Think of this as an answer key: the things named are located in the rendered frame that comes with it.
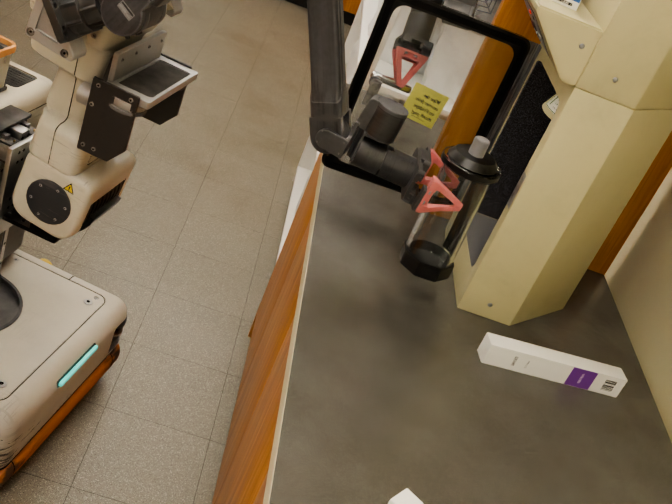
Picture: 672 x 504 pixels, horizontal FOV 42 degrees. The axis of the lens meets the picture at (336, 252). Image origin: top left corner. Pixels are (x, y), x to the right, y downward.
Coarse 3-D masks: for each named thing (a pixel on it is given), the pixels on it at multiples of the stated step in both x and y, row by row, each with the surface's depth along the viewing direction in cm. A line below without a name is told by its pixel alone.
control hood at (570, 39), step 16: (528, 0) 153; (544, 0) 144; (544, 16) 140; (560, 16) 140; (576, 16) 142; (592, 16) 148; (544, 32) 142; (560, 32) 141; (576, 32) 141; (592, 32) 141; (560, 48) 142; (576, 48) 142; (592, 48) 142; (560, 64) 144; (576, 64) 144; (576, 80) 145
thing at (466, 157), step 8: (480, 136) 151; (464, 144) 154; (472, 144) 151; (480, 144) 149; (488, 144) 150; (448, 152) 152; (456, 152) 150; (464, 152) 151; (472, 152) 151; (480, 152) 150; (456, 160) 149; (464, 160) 149; (472, 160) 149; (480, 160) 150; (488, 160) 151; (472, 168) 149; (480, 168) 149; (488, 168) 150; (496, 168) 152
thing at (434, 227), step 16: (448, 160) 150; (448, 176) 151; (480, 176) 148; (496, 176) 150; (464, 192) 151; (480, 192) 151; (464, 208) 152; (416, 224) 159; (432, 224) 155; (448, 224) 154; (464, 224) 154; (416, 240) 158; (432, 240) 156; (448, 240) 156; (416, 256) 159; (432, 256) 157; (448, 256) 158
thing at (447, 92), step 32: (384, 32) 173; (416, 32) 172; (448, 32) 172; (512, 32) 172; (384, 64) 176; (416, 64) 176; (448, 64) 176; (480, 64) 175; (384, 96) 179; (416, 96) 179; (448, 96) 179; (480, 96) 179; (416, 128) 183; (448, 128) 183
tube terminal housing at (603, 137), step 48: (624, 0) 138; (624, 48) 142; (576, 96) 146; (624, 96) 146; (576, 144) 150; (624, 144) 153; (528, 192) 155; (576, 192) 155; (624, 192) 166; (528, 240) 160; (576, 240) 165; (480, 288) 166; (528, 288) 165
